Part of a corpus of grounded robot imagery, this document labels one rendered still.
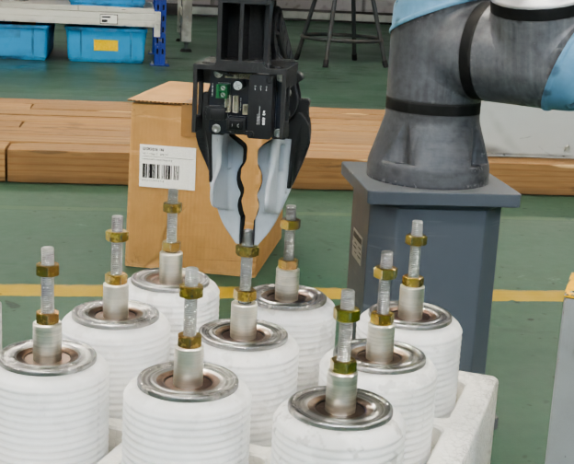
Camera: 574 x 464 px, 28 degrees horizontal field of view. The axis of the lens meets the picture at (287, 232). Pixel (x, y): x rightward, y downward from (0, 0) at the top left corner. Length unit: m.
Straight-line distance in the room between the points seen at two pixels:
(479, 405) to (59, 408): 0.39
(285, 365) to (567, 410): 0.23
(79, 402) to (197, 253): 1.17
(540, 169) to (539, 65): 1.63
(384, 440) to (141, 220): 1.30
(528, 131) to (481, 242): 1.59
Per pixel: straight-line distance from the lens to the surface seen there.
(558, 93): 1.31
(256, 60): 0.87
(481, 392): 1.09
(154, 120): 2.02
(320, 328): 1.05
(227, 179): 0.93
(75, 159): 2.75
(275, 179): 0.92
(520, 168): 2.91
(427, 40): 1.37
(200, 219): 2.03
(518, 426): 1.50
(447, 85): 1.38
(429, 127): 1.38
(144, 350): 0.99
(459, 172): 1.38
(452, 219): 1.38
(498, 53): 1.33
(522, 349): 1.78
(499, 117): 2.95
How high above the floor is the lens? 0.57
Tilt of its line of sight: 14 degrees down
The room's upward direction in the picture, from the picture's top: 3 degrees clockwise
